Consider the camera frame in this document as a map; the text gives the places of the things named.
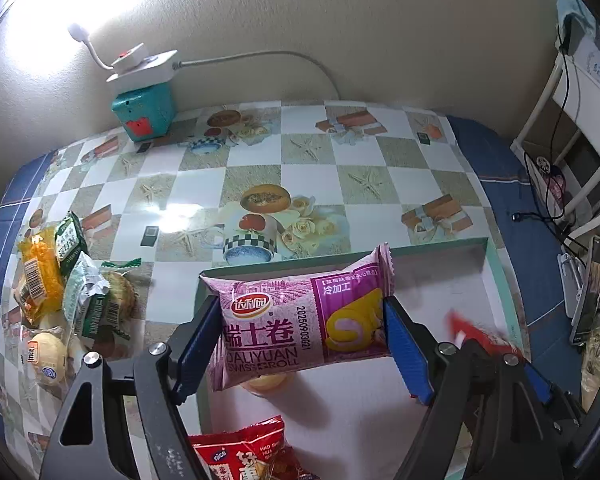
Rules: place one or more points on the white adapter with red button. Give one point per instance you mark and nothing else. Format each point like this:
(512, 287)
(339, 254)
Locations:
(127, 57)

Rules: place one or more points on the small red candy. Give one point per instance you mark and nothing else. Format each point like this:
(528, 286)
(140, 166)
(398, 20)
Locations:
(480, 332)

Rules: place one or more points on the yellow translucent snack packet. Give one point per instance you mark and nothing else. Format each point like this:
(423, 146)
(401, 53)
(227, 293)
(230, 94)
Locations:
(42, 275)

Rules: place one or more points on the white tray with teal rim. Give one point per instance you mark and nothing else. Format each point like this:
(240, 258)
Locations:
(430, 285)

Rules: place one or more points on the phone on stand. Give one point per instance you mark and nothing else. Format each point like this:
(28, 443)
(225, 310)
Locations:
(590, 290)

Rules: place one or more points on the red peanut packet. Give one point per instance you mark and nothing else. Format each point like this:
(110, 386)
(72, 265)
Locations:
(240, 455)

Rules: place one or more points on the large pink cake roll packet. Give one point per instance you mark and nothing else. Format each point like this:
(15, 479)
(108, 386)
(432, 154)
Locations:
(280, 330)

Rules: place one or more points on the checkered printed tablecloth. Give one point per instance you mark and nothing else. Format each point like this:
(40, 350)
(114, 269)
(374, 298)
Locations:
(330, 180)

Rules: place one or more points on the white green biscuit packet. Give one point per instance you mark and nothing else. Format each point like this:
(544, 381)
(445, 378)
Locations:
(90, 305)

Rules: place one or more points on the white power strip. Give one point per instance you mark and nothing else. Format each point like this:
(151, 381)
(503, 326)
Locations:
(150, 72)

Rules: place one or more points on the white metal rack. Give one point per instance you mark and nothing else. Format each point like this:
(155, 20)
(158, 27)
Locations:
(545, 105)

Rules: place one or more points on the yellow jelly cup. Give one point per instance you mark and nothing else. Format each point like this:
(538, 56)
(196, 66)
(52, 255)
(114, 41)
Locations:
(267, 384)

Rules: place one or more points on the teal box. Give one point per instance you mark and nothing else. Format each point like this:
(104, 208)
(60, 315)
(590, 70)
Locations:
(145, 105)

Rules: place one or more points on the blue plaid tablecloth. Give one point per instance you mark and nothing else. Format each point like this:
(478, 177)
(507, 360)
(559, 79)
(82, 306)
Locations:
(500, 160)

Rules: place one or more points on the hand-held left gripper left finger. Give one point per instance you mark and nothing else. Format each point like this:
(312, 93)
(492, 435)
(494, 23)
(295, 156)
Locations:
(197, 345)

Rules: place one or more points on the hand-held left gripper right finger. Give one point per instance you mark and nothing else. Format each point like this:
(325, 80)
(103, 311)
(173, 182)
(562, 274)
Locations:
(405, 350)

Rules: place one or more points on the bun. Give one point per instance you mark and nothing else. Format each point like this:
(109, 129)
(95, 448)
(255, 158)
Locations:
(45, 355)

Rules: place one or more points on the clear cracker packet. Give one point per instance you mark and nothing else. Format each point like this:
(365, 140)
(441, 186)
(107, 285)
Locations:
(122, 295)

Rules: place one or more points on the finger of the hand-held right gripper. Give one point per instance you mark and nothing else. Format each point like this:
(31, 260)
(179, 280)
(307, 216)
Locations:
(539, 385)

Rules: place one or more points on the dark green biscuit packet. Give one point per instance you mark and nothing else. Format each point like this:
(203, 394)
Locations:
(70, 240)

